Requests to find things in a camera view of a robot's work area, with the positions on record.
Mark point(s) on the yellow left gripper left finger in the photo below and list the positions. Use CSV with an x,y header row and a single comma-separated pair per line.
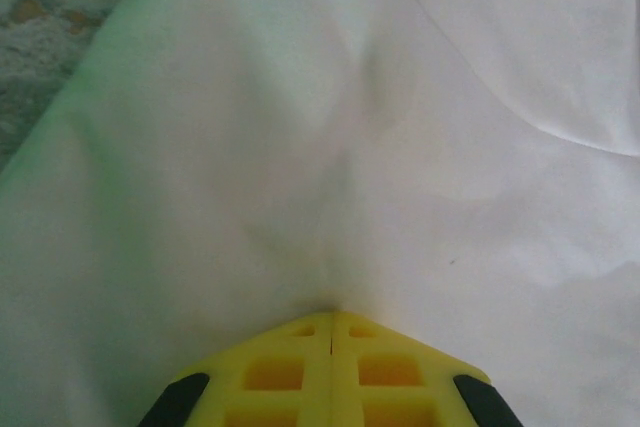
x,y
315,377

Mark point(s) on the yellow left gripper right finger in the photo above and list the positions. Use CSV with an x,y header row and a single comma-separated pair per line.
x,y
347,377

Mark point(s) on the white t-shirt with red print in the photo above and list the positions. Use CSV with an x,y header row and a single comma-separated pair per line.
x,y
320,147

